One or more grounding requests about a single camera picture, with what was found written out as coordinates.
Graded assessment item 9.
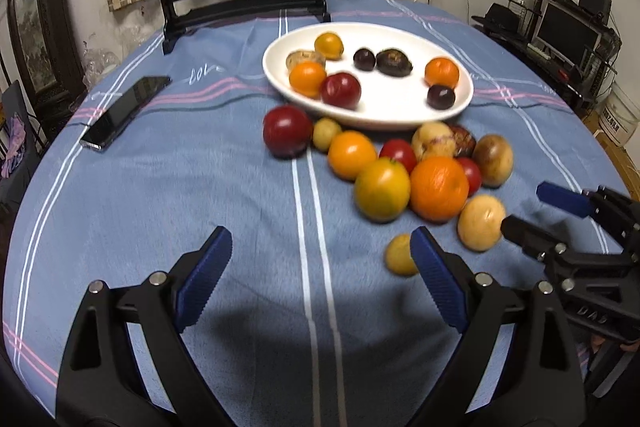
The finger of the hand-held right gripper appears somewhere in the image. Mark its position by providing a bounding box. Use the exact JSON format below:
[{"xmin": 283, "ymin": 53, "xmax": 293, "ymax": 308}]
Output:
[
  {"xmin": 536, "ymin": 181, "xmax": 640, "ymax": 248},
  {"xmin": 500, "ymin": 214, "xmax": 568, "ymax": 264}
]

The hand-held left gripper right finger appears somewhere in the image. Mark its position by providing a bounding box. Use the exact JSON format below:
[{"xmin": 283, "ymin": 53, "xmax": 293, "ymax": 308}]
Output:
[{"xmin": 407, "ymin": 226, "xmax": 587, "ymax": 427}]

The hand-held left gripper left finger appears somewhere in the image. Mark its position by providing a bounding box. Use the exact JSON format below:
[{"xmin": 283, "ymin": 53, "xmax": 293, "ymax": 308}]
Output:
[{"xmin": 56, "ymin": 226, "xmax": 236, "ymax": 427}]

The small yellow kumquat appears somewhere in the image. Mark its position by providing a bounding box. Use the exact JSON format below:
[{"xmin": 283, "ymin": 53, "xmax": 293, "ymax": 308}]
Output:
[
  {"xmin": 384, "ymin": 234, "xmax": 420, "ymax": 277},
  {"xmin": 312, "ymin": 117, "xmax": 343, "ymax": 152}
]

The yellow passion fruit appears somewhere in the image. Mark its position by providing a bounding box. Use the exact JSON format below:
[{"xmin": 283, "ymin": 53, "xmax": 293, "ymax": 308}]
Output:
[{"xmin": 457, "ymin": 194, "xmax": 507, "ymax": 253}]

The red plum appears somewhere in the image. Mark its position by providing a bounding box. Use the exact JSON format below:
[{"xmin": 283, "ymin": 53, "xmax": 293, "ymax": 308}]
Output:
[
  {"xmin": 456, "ymin": 157, "xmax": 483, "ymax": 198},
  {"xmin": 320, "ymin": 72, "xmax": 362, "ymax": 110},
  {"xmin": 263, "ymin": 105, "xmax": 314, "ymax": 158},
  {"xmin": 379, "ymin": 139, "xmax": 418, "ymax": 172}
]

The tan passion fruit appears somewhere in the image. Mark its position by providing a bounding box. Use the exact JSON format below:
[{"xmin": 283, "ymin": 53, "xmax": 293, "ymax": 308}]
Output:
[
  {"xmin": 472, "ymin": 134, "xmax": 515, "ymax": 186},
  {"xmin": 286, "ymin": 50, "xmax": 327, "ymax": 72}
]

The large orange mandarin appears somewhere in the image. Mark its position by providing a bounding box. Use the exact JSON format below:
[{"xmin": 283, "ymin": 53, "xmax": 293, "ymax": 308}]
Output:
[
  {"xmin": 409, "ymin": 156, "xmax": 470, "ymax": 223},
  {"xmin": 424, "ymin": 57, "xmax": 460, "ymax": 89}
]

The green-yellow mandarin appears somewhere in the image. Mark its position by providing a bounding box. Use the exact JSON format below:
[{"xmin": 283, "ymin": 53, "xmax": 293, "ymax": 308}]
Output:
[{"xmin": 354, "ymin": 158, "xmax": 412, "ymax": 223}]

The dark red-brown round fruit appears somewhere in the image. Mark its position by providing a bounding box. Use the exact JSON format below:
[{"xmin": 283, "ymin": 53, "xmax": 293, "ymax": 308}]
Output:
[{"xmin": 447, "ymin": 125, "xmax": 477, "ymax": 158}]

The pale striped round fruit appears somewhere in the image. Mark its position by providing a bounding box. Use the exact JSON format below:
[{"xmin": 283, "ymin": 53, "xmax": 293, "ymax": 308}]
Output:
[{"xmin": 411, "ymin": 121, "xmax": 457, "ymax": 162}]

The small orange mandarin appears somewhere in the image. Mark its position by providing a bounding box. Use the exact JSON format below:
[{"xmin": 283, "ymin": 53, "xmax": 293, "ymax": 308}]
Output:
[
  {"xmin": 328, "ymin": 131, "xmax": 378, "ymax": 181},
  {"xmin": 289, "ymin": 61, "xmax": 327, "ymax": 98}
]

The white oval plate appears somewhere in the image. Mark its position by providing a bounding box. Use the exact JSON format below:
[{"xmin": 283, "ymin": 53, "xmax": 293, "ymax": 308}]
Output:
[{"xmin": 262, "ymin": 22, "xmax": 474, "ymax": 131}]

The dark purple plum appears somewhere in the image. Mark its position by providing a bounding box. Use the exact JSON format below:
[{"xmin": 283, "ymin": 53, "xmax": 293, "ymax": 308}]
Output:
[{"xmin": 353, "ymin": 48, "xmax": 376, "ymax": 72}]

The yellow-orange mandarin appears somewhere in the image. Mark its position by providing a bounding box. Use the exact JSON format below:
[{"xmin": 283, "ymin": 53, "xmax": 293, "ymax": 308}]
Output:
[{"xmin": 314, "ymin": 32, "xmax": 345, "ymax": 60}]

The blue striped tablecloth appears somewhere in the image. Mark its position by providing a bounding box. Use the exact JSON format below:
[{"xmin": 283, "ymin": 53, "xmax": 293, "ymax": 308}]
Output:
[{"xmin": 2, "ymin": 0, "xmax": 626, "ymax": 427}]

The white plastic bucket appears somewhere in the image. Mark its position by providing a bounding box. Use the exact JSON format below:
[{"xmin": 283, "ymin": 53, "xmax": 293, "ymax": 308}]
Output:
[{"xmin": 597, "ymin": 82, "xmax": 640, "ymax": 148}]

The black computer desk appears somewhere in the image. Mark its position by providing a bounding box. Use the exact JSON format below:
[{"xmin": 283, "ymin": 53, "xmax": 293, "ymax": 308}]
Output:
[{"xmin": 472, "ymin": 0, "xmax": 623, "ymax": 112}]

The black computer monitor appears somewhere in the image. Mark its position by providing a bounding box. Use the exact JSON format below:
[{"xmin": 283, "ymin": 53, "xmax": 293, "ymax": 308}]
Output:
[{"xmin": 532, "ymin": 2, "xmax": 603, "ymax": 62}]

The black smartphone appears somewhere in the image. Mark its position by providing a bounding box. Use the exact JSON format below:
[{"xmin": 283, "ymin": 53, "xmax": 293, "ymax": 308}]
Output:
[{"xmin": 79, "ymin": 76, "xmax": 172, "ymax": 154}]

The black hat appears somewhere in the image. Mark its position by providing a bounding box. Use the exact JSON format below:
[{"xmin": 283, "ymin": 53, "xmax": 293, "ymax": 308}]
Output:
[{"xmin": 472, "ymin": 3, "xmax": 523, "ymax": 32}]

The purple cloth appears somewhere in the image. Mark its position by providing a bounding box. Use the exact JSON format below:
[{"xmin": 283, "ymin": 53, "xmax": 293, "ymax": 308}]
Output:
[{"xmin": 0, "ymin": 117, "xmax": 28, "ymax": 178}]

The clear plastic bag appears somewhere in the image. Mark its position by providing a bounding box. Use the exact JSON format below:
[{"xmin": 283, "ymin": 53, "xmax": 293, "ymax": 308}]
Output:
[{"xmin": 80, "ymin": 32, "xmax": 123, "ymax": 88}]

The dark wood framed painting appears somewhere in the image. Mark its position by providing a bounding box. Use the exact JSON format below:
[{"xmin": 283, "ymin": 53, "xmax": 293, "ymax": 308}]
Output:
[{"xmin": 5, "ymin": 0, "xmax": 86, "ymax": 108}]

